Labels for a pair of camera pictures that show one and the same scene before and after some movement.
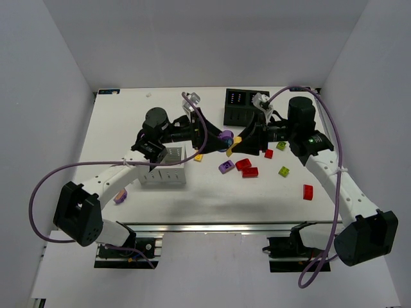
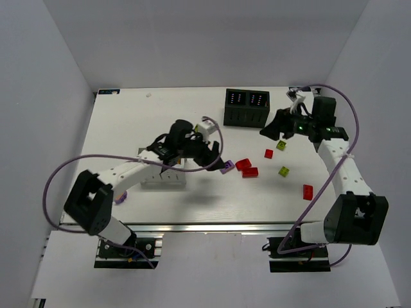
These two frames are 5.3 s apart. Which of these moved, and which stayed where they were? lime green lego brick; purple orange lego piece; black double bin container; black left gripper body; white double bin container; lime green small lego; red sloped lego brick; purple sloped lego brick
Moved: black left gripper body
Stayed: white double bin container; red sloped lego brick; black double bin container; lime green small lego; lime green lego brick; purple sloped lego brick; purple orange lego piece
